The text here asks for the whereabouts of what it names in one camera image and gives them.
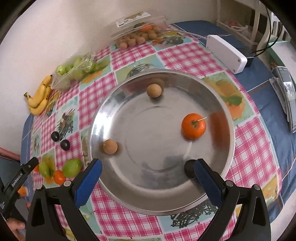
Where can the white plastic device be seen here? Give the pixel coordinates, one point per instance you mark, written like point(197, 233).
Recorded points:
point(231, 57)

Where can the dark plum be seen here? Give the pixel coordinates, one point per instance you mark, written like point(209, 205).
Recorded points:
point(65, 145)
point(189, 169)
point(55, 136)

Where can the plastic tray of green fruits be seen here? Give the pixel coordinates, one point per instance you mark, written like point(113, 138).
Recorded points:
point(73, 70)

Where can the orange tangerine in bowl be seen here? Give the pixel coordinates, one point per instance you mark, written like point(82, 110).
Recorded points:
point(193, 126)

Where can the pink chair frame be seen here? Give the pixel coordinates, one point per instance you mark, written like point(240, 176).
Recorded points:
point(9, 155)

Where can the yellow banana bunch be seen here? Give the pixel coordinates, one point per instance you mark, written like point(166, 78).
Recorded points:
point(39, 101)

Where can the person's left hand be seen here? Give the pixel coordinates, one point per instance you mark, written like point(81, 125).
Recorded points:
point(15, 225)

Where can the orange tangerine with stem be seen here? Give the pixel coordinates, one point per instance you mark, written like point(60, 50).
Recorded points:
point(59, 177)

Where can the large green mango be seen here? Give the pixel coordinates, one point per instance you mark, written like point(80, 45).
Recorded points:
point(72, 167)

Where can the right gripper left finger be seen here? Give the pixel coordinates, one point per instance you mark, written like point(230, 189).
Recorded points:
point(43, 222)

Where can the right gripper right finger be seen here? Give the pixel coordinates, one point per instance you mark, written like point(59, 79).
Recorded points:
point(253, 221)

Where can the orange cone object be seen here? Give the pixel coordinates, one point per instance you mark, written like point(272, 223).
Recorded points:
point(23, 192)

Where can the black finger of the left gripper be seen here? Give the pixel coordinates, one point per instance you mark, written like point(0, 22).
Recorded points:
point(27, 168)

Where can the clear box of longans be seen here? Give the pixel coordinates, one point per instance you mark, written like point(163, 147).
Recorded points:
point(137, 29)

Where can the checkered fruit print tablecloth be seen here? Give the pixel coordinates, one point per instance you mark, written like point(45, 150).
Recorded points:
point(71, 114)

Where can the silver metal bowl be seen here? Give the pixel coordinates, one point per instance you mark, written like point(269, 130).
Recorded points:
point(146, 174)

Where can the small green mango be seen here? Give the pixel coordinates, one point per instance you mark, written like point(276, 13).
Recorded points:
point(44, 169)

